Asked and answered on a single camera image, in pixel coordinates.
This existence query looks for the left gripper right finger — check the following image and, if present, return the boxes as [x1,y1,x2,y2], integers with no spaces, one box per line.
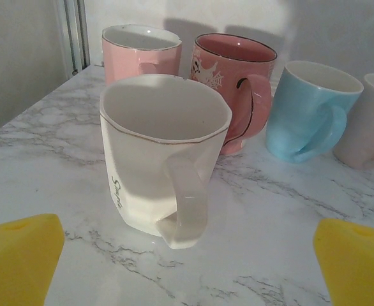
[313,218,374,306]

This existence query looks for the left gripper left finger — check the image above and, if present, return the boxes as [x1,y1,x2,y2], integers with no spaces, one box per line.
[0,213,66,306]

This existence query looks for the white faceted mug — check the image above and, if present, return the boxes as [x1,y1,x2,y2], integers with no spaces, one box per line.
[99,73,233,250]

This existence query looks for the light blue mug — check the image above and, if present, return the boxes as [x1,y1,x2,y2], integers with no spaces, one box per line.
[265,60,365,165]

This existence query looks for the pink faceted mug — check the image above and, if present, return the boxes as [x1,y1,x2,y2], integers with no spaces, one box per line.
[101,24,183,87]

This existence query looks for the pink ghost print mug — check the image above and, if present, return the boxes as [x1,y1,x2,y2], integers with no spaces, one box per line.
[191,33,278,156]

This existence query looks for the aluminium frame post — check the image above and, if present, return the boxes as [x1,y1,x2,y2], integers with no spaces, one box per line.
[61,0,91,76]

